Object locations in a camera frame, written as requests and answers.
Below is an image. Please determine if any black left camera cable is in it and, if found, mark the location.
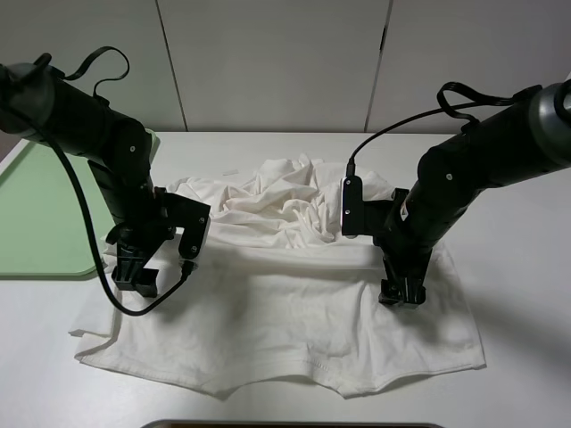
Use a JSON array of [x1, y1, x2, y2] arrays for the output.
[[0, 45, 195, 317]]

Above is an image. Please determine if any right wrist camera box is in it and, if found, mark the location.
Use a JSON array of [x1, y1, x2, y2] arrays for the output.
[[341, 176, 393, 237]]

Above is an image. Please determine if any green plastic tray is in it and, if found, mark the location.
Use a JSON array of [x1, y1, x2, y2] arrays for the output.
[[0, 128, 161, 281]]

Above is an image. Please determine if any white short sleeve shirt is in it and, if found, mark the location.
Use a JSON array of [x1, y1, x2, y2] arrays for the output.
[[70, 155, 485, 398]]

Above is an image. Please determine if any black camera cable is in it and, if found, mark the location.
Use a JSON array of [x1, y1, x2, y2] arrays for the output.
[[0, 45, 195, 317], [345, 82, 543, 179]]

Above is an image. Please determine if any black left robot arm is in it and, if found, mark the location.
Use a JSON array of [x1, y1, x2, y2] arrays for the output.
[[1, 46, 174, 298]]

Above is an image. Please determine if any black right camera cable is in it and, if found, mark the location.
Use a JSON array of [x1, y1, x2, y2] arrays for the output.
[[345, 82, 543, 179]]

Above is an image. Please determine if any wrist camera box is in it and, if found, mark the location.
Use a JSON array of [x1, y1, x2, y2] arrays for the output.
[[341, 176, 393, 237], [154, 187, 211, 260]]

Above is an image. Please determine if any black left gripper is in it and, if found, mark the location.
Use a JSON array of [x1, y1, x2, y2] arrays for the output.
[[105, 212, 176, 298]]

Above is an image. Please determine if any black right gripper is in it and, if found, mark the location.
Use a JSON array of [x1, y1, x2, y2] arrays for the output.
[[373, 224, 435, 309]]

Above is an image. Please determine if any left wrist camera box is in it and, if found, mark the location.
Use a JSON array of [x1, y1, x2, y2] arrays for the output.
[[154, 187, 211, 260]]

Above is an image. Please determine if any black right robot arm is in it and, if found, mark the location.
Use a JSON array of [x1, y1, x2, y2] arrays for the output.
[[374, 81, 570, 308]]

